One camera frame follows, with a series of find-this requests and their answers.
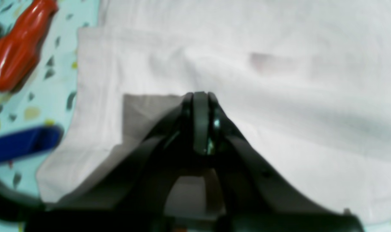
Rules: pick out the blue handled tool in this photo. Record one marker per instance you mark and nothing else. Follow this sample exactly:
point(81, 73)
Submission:
point(29, 141)

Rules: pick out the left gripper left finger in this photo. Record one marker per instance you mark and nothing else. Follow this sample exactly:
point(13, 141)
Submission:
point(162, 140)

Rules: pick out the pink T-shirt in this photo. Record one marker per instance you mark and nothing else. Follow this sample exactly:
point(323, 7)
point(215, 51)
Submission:
point(308, 83)

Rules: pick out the terrazzo pattern tablecloth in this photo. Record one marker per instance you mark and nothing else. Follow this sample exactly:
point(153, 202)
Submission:
point(49, 94)

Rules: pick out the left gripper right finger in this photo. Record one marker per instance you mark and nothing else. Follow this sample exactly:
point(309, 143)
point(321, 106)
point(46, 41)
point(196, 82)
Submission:
point(257, 198)

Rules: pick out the red handled screwdriver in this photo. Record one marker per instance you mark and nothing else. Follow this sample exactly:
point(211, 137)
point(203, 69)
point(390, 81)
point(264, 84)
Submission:
point(20, 49)

